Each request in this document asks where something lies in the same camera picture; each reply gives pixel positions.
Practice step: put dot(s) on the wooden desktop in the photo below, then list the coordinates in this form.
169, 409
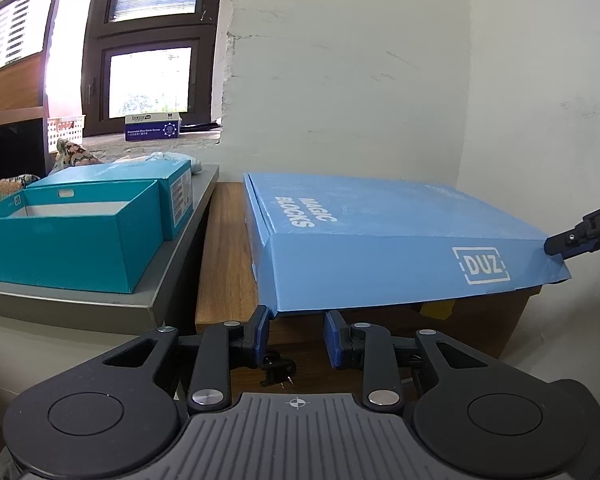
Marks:
225, 260

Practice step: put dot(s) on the dark framed window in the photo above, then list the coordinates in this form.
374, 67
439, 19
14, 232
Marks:
145, 35

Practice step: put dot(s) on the patterned knit cloth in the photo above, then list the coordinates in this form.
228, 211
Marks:
75, 155

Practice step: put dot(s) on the blue and white glove box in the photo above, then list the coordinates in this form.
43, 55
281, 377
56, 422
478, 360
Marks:
152, 127

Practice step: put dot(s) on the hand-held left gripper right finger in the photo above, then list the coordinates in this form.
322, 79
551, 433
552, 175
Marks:
334, 341

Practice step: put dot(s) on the cream knit cloth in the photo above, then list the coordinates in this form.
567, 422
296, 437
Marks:
7, 187

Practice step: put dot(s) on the closed teal box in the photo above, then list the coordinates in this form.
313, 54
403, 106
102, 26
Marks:
176, 195

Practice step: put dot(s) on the stone windowsill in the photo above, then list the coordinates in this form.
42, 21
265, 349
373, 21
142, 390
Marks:
140, 147

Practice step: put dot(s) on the white plastic basket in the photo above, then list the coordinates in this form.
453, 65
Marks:
67, 130

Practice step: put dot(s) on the large blue cardboard box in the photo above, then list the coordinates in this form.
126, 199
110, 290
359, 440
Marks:
380, 220

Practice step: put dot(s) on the wooden shelf unit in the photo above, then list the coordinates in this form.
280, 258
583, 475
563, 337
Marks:
30, 80

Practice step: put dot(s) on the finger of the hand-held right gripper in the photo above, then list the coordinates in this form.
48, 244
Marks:
570, 240

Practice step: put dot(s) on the white plastic bag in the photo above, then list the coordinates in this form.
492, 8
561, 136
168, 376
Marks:
180, 160

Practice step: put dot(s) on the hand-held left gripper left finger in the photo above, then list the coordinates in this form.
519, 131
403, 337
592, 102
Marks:
262, 334

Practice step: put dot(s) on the grey cabinet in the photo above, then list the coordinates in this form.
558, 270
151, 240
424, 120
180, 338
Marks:
175, 270

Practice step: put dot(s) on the open teal box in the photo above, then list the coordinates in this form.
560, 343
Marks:
65, 255

